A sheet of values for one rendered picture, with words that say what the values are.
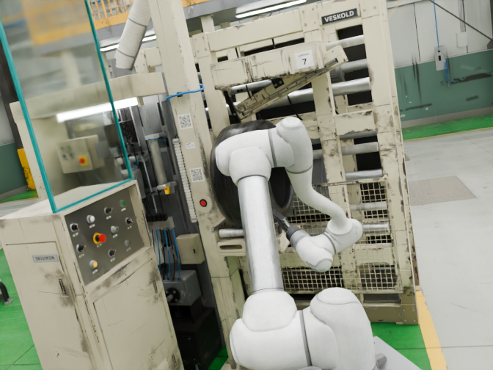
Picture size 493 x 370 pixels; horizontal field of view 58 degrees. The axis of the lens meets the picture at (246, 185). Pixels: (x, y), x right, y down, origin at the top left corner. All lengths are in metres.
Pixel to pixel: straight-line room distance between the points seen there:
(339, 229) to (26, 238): 1.35
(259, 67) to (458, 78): 9.24
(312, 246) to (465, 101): 9.86
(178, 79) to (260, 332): 1.47
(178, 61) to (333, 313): 1.56
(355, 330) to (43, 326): 1.53
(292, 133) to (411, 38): 9.99
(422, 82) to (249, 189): 10.04
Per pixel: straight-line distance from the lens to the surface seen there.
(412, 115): 11.35
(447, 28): 11.49
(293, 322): 1.30
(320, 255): 1.84
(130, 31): 2.86
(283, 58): 2.43
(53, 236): 2.07
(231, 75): 2.53
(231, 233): 2.35
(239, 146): 1.48
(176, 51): 2.38
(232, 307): 2.65
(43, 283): 2.22
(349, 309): 1.27
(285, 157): 1.49
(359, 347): 1.31
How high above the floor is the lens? 1.61
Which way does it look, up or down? 12 degrees down
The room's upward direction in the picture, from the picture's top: 11 degrees counter-clockwise
